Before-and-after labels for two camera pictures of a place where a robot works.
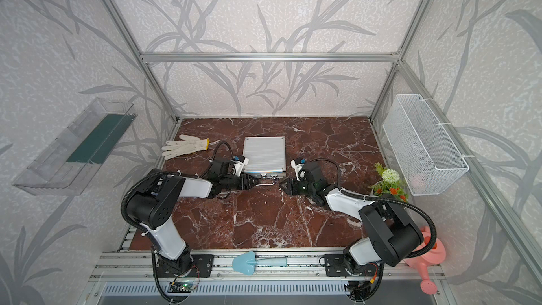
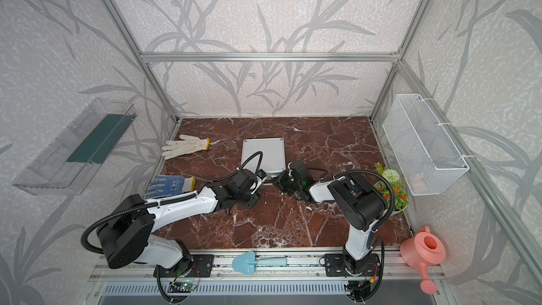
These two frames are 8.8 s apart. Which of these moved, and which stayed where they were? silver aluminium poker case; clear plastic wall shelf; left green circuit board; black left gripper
Moved: black left gripper
Stayed: left green circuit board; silver aluminium poker case; clear plastic wall shelf
